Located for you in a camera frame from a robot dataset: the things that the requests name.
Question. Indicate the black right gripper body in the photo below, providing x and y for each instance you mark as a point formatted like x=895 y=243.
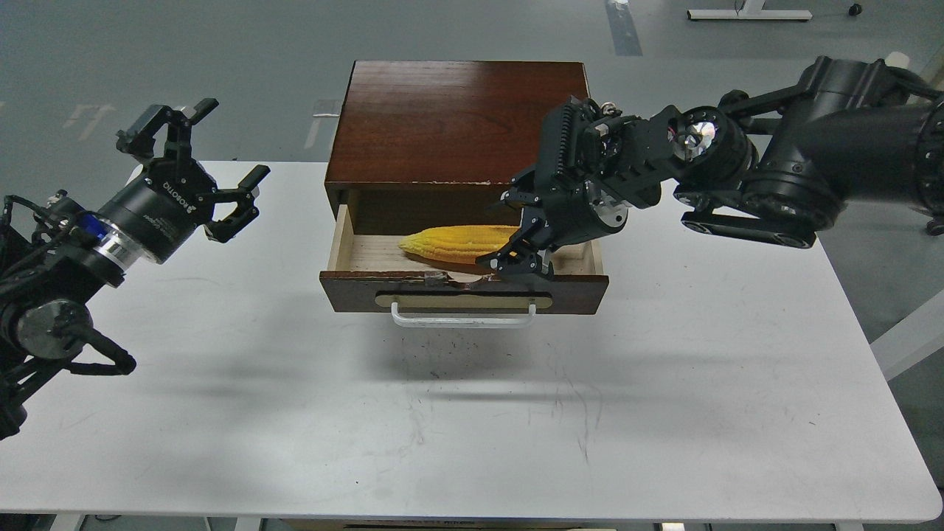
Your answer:
x=585 y=149

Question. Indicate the white office chair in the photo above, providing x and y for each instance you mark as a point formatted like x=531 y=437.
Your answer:
x=922 y=119

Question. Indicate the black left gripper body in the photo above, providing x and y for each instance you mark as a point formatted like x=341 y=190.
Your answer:
x=159 y=208

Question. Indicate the wooden drawer with white handle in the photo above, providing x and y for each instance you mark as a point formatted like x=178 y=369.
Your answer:
x=370 y=274

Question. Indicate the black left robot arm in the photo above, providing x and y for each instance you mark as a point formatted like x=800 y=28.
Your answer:
x=57 y=256

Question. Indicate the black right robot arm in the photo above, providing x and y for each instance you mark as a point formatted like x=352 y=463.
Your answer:
x=777 y=168

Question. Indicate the dark wooden drawer cabinet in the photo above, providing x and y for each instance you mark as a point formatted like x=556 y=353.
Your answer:
x=424 y=143

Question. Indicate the white table base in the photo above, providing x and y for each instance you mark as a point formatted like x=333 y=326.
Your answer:
x=748 y=11

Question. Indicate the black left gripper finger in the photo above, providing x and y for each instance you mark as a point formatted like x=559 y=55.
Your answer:
x=244 y=212
x=139 y=140

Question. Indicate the yellow corn cob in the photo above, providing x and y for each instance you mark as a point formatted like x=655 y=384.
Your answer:
x=457 y=244

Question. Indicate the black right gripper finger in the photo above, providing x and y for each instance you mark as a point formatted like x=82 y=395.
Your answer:
x=522 y=252
x=527 y=194

